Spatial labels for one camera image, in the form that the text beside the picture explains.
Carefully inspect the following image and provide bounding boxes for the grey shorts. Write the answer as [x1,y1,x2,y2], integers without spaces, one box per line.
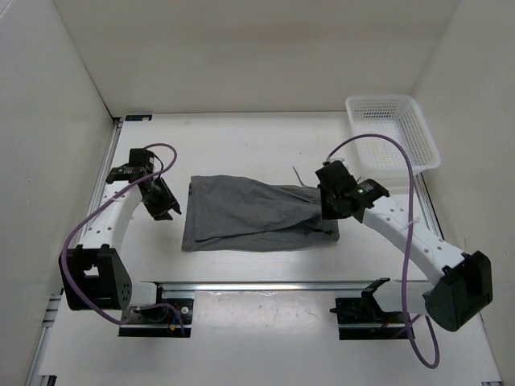
[182,175,340,253]

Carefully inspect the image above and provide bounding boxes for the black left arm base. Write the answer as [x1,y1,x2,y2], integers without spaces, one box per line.
[118,284,195,339]

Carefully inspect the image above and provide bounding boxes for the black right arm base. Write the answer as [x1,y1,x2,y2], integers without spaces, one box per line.
[329,277,413,341]

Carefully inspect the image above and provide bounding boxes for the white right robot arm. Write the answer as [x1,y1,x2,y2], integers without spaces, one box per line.
[315,161,493,331]

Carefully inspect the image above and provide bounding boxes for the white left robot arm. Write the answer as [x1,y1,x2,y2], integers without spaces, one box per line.
[59,144,181,322]

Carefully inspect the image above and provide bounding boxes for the white plastic basket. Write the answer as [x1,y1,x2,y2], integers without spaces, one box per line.
[345,94,441,179]

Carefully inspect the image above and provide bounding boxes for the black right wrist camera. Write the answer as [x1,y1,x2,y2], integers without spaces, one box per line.
[315,161,357,191]

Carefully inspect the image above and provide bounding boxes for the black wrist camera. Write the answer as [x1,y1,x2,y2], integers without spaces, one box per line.
[105,148,155,184]
[315,161,357,191]

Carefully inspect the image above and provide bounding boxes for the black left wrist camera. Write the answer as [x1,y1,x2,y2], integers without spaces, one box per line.
[105,148,155,184]

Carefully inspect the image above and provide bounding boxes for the aluminium table edge rail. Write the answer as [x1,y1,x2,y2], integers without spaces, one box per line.
[23,116,122,386]

